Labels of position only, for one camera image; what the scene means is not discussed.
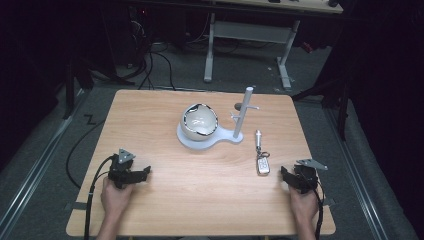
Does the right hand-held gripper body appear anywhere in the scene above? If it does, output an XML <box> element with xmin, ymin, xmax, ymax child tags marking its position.
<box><xmin>293</xmin><ymin>158</ymin><xmax>329</xmax><ymax>195</ymax></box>

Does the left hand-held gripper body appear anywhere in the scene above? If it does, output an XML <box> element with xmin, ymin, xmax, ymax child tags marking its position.
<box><xmin>108</xmin><ymin>148</ymin><xmax>138</xmax><ymax>190</ymax></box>

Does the silver key fob with keyring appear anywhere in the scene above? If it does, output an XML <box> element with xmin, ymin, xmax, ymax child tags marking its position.
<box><xmin>254</xmin><ymin>129</ymin><xmax>271</xmax><ymax>177</ymax></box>

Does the white key stand with pegs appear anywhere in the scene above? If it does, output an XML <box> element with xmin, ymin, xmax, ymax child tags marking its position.
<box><xmin>176</xmin><ymin>86</ymin><xmax>261</xmax><ymax>151</ymax></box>

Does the person's right hand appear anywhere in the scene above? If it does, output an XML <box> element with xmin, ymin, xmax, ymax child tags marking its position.
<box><xmin>288</xmin><ymin>185</ymin><xmax>320</xmax><ymax>223</ymax></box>

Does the person's left hand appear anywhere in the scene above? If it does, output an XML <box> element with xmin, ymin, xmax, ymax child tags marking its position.
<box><xmin>100</xmin><ymin>177</ymin><xmax>134</xmax><ymax>218</ymax></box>

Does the dark metal stand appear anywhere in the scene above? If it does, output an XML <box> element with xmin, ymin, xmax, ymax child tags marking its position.
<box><xmin>291</xmin><ymin>66</ymin><xmax>352</xmax><ymax>142</ymax></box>
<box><xmin>62</xmin><ymin>54</ymin><xmax>96</xmax><ymax>120</ymax></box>

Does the white bowl with dark rim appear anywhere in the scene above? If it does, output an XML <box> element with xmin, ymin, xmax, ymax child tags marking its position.
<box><xmin>180</xmin><ymin>102</ymin><xmax>220</xmax><ymax>142</ymax></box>

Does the dark computer tower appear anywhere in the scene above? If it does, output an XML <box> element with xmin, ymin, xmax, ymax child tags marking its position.
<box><xmin>127</xmin><ymin>5</ymin><xmax>152</xmax><ymax>66</ymax></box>

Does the desk with white metal legs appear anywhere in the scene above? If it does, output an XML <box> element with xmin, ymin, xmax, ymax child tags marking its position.
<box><xmin>203</xmin><ymin>0</ymin><xmax>345</xmax><ymax>90</ymax></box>

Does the right hand-held gripper black cable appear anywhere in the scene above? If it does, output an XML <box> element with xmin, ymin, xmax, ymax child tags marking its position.
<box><xmin>313</xmin><ymin>179</ymin><xmax>326</xmax><ymax>240</ymax></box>

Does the hand-held gripper black cable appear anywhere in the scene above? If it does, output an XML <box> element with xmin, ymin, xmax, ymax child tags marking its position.
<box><xmin>83</xmin><ymin>154</ymin><xmax>116</xmax><ymax>240</ymax></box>
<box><xmin>313</xmin><ymin>179</ymin><xmax>326</xmax><ymax>240</ymax></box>

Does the left hand-held gripper black cable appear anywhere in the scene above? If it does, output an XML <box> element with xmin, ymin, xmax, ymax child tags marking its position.
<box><xmin>83</xmin><ymin>154</ymin><xmax>116</xmax><ymax>240</ymax></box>

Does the black floor cable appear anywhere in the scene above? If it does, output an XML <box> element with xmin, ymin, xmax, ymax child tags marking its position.
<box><xmin>65</xmin><ymin>119</ymin><xmax>106</xmax><ymax>190</ymax></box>

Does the metal floor rail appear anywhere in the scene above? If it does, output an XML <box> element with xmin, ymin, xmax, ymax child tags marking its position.
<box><xmin>324</xmin><ymin>108</ymin><xmax>389</xmax><ymax>240</ymax></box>
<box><xmin>0</xmin><ymin>89</ymin><xmax>85</xmax><ymax>236</ymax></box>

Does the bundle of black cables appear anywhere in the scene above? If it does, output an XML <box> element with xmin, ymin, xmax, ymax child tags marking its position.
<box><xmin>134</xmin><ymin>43</ymin><xmax>177</xmax><ymax>92</ymax></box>

